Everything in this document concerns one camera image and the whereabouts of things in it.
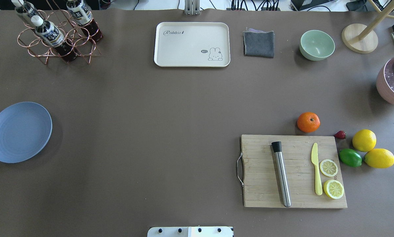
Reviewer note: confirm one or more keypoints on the wooden stand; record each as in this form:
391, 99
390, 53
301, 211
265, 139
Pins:
361, 38

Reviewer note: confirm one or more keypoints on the upper lemon slice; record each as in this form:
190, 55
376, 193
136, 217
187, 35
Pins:
328, 167

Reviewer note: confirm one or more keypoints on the whole lemon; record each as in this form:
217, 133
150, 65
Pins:
379, 158
364, 140

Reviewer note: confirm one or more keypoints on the back left tea bottle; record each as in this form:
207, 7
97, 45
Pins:
25, 10

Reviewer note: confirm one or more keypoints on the pink ice bowl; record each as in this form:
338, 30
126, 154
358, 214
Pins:
385, 81

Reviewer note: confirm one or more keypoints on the lower whole lemon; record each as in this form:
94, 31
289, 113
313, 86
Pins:
379, 158

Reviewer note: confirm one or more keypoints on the cream rabbit tray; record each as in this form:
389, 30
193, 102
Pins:
197, 44

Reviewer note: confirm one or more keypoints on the red strawberry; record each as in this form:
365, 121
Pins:
341, 135

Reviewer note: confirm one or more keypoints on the green bowl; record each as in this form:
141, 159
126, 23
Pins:
316, 45

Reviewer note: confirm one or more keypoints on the green lime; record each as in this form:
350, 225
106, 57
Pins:
350, 157

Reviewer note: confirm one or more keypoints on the blue round plate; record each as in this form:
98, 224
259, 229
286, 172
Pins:
25, 129

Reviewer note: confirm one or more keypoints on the tea bottle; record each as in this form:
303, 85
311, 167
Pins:
25, 10
53, 37
83, 17

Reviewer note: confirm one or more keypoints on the upper whole lemon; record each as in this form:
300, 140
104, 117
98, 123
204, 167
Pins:
364, 140

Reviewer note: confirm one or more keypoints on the wooden cutting board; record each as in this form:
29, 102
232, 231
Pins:
260, 179

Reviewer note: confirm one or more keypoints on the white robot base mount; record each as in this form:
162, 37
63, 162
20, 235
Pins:
191, 231

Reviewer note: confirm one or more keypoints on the copper wire bottle rack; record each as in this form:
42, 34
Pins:
65, 34

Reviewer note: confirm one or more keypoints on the steel muddler black tip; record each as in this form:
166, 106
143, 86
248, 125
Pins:
281, 171

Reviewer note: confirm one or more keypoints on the aluminium frame post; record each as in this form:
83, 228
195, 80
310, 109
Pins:
192, 7

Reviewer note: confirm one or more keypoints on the front tea bottle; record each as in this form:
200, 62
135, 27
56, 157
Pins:
53, 37

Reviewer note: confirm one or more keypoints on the back right tea bottle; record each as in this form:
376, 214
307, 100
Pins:
83, 17

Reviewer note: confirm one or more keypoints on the orange fruit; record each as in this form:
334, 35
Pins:
308, 122

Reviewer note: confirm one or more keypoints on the grey folded cloth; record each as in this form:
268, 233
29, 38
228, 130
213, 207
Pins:
259, 43

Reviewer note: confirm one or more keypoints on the yellow plastic knife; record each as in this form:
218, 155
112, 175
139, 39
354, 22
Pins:
315, 162

